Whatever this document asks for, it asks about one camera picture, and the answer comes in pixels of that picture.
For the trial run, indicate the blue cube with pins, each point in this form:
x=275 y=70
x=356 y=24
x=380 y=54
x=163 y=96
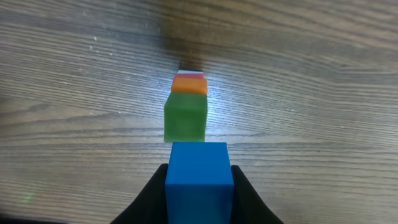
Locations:
x=199 y=183

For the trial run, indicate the green cube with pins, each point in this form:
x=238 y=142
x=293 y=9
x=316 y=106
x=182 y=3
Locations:
x=185 y=118

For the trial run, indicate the white cube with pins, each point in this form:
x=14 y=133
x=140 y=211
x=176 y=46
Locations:
x=190 y=71

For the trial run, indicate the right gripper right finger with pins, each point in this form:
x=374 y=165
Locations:
x=245 y=202

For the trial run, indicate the orange cube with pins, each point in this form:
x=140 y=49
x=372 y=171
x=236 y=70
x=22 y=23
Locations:
x=189 y=85

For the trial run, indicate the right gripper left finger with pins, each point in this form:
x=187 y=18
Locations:
x=150 y=202

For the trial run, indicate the red cube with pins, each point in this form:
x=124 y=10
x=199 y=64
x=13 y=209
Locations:
x=189 y=76

